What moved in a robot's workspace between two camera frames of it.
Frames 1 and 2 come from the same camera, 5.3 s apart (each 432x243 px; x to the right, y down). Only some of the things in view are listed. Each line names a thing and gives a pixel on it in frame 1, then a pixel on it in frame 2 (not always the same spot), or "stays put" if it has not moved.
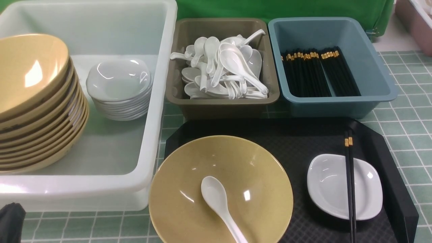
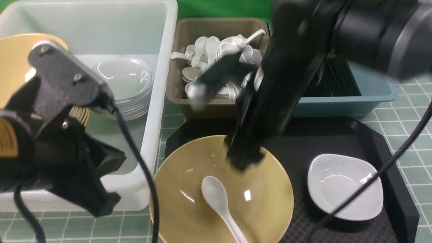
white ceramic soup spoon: [214, 193] stays put
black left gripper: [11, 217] → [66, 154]
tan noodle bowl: [258, 184] stays put
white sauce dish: [327, 182] stays put
